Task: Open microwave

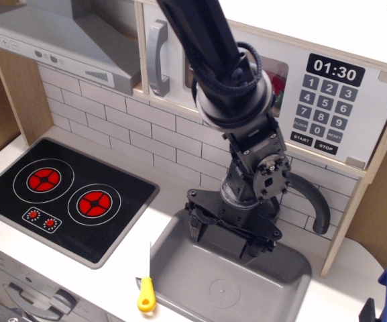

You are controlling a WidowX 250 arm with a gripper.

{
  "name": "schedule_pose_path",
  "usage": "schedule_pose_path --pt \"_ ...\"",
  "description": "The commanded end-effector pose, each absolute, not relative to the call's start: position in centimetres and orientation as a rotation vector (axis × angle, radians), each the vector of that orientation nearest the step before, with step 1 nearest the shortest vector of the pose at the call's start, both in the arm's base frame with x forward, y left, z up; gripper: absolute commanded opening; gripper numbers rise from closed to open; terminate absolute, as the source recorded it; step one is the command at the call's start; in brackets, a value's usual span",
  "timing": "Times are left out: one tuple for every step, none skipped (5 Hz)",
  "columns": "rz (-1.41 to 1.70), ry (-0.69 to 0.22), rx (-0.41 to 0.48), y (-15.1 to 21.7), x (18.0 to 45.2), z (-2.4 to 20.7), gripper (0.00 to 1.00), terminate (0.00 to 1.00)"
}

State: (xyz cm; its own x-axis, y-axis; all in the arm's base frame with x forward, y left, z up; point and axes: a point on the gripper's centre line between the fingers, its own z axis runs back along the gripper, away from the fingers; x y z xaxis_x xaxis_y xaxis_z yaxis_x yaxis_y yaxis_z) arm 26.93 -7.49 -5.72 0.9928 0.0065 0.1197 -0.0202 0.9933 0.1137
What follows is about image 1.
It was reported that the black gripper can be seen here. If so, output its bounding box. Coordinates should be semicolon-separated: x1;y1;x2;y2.
185;189;282;265

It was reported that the grey microwave door handle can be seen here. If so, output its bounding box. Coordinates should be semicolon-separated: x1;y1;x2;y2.
146;19;170;97

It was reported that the white toy microwave door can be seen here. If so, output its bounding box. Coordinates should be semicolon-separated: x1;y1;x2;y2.
142;2;387;170

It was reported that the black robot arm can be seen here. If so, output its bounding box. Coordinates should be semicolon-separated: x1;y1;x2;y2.
159;1;290;263

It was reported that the grey toy sink basin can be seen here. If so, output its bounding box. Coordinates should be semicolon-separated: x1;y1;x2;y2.
150;210;312;321

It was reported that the dark grey toy faucet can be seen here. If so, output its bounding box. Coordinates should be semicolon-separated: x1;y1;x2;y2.
263;172;331;235

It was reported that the black toy stovetop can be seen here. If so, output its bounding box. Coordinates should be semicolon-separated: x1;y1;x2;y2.
0;138;159;269

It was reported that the black clamp piece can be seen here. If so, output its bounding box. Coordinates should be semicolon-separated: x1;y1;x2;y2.
358;298;377;322

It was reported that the red toy pepper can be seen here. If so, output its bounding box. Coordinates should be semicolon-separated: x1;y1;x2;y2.
270;74;286;113

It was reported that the wooden toy kitchen cabinet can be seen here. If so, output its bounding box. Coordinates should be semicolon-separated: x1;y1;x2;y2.
0;1;387;275

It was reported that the grey toy oven front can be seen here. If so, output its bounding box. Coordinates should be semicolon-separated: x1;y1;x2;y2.
0;250;119;321

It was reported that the grey range hood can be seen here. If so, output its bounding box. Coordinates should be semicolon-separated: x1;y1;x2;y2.
0;1;141;95

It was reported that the yellow handled toy knife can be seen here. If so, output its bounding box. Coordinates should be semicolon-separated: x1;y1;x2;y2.
135;241;156;313

